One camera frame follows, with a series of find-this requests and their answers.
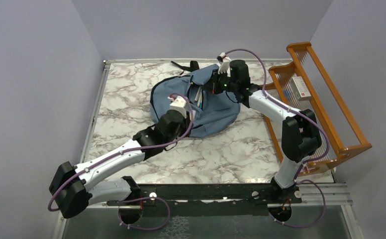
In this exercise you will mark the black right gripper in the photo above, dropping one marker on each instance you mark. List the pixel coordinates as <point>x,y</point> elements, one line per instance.
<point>214,78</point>

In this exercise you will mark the blue student backpack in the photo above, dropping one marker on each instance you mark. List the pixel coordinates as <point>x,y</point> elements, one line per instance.
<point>219,111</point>

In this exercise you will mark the red capped white pen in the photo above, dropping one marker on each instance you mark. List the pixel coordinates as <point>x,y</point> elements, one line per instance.
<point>195,99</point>

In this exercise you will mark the yellow capped white pen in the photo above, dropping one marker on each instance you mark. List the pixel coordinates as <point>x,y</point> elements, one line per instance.
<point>199,97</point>

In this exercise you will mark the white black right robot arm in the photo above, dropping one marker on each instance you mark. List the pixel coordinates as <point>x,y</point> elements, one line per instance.
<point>300,134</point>

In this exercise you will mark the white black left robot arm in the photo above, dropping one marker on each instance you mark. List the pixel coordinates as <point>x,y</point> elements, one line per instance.
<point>75,187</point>

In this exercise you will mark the white red small box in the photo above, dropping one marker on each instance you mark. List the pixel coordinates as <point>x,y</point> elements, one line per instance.
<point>300,89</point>

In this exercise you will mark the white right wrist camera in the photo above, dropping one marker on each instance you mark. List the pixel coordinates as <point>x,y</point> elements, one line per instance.
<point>224,63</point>

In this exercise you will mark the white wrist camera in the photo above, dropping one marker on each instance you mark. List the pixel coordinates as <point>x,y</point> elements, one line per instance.
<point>178,103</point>
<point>224,63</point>

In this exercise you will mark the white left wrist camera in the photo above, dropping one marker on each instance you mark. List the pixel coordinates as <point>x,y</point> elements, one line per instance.
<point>178,103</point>

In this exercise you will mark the wooden wire rack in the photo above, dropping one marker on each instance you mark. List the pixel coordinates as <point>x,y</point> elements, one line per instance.
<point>346,139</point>

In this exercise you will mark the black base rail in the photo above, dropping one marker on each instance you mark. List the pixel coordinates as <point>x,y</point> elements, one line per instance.
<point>195,200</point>

